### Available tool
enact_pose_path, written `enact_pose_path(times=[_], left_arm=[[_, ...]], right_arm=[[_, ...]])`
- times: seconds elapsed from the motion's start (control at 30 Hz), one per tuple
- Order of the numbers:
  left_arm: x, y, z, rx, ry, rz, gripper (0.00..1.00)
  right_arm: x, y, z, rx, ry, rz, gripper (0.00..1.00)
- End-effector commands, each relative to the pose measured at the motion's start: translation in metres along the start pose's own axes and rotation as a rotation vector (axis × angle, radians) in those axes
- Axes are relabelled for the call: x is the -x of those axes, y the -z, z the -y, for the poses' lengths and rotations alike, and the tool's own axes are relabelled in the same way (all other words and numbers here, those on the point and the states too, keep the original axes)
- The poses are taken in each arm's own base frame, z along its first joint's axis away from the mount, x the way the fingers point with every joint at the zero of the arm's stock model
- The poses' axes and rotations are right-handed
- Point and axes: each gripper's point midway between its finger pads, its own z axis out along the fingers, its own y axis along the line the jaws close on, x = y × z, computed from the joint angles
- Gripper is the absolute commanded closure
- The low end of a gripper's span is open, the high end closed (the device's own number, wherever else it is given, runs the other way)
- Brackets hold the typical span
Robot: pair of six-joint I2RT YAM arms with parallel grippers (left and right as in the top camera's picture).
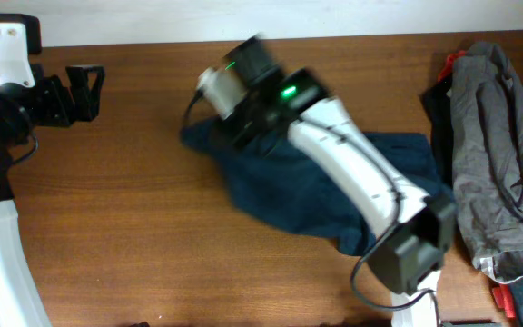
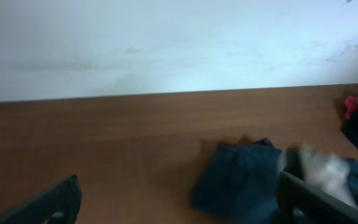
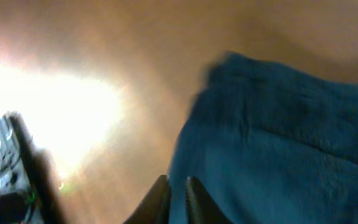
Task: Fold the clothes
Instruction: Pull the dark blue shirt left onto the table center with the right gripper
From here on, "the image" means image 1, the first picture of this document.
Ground grey garment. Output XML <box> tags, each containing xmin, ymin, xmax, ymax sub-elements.
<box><xmin>450</xmin><ymin>42</ymin><xmax>523</xmax><ymax>284</ymax></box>

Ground black garment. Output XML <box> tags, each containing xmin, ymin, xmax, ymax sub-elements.
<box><xmin>420</xmin><ymin>74</ymin><xmax>453</xmax><ymax>187</ymax></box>

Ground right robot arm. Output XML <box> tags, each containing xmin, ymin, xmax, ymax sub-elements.
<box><xmin>198</xmin><ymin>36</ymin><xmax>457</xmax><ymax>326</ymax></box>

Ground right camera cable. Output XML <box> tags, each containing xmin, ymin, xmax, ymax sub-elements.
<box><xmin>350</xmin><ymin>115</ymin><xmax>438</xmax><ymax>312</ymax></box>

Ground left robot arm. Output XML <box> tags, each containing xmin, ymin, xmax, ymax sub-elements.
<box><xmin>0</xmin><ymin>14</ymin><xmax>105</xmax><ymax>326</ymax></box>

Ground red garment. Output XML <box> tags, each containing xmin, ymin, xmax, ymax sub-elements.
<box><xmin>437</xmin><ymin>50</ymin><xmax>466</xmax><ymax>82</ymax></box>

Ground navy blue shorts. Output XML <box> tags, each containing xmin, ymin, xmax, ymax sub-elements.
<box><xmin>179</xmin><ymin>115</ymin><xmax>454</xmax><ymax>258</ymax></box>

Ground left camera cable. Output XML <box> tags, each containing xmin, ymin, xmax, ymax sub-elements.
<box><xmin>9</xmin><ymin>131</ymin><xmax>40</xmax><ymax>167</ymax></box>

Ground camera cable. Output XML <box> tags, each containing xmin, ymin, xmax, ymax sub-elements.
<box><xmin>9</xmin><ymin>131</ymin><xmax>40</xmax><ymax>167</ymax></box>
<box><xmin>350</xmin><ymin>115</ymin><xmax>438</xmax><ymax>312</ymax></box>

